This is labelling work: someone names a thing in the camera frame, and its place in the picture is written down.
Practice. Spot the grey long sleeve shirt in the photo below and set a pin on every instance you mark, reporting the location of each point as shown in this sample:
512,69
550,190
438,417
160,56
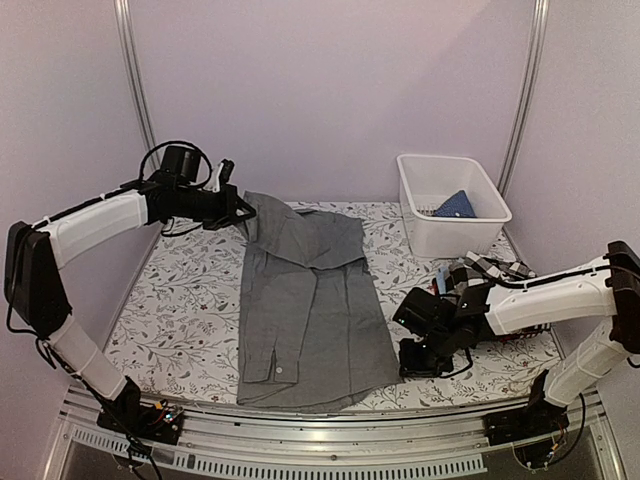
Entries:
312,334

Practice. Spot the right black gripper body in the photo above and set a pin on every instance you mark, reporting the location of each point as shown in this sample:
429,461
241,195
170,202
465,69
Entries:
428,361

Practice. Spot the floral patterned table cloth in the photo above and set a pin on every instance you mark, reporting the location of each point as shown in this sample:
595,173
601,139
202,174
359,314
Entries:
177,334

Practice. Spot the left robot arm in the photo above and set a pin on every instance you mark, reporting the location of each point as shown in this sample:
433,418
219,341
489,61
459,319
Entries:
186,185

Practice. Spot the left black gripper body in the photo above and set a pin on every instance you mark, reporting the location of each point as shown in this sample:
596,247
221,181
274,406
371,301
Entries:
215,214

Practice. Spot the right metal corner post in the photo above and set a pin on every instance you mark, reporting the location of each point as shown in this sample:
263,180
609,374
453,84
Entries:
529,80

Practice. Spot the blue dotted cloth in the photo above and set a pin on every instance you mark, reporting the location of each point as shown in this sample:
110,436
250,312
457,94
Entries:
456,206

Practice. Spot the aluminium front rail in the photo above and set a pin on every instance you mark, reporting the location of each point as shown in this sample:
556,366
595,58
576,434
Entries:
226,442

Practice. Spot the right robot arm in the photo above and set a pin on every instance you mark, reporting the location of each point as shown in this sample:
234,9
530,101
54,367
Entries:
477,299

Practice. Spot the metal corner post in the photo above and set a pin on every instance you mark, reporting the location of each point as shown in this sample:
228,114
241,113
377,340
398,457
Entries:
529,80
133,72

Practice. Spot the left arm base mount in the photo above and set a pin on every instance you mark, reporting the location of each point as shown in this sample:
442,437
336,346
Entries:
159,422

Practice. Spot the left metal corner post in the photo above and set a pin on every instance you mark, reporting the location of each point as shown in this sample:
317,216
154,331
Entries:
133,72

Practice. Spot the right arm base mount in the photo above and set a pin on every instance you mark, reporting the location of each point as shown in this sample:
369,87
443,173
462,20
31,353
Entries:
537,417

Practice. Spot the white plastic bin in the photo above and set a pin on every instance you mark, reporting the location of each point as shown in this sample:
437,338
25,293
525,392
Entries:
425,182

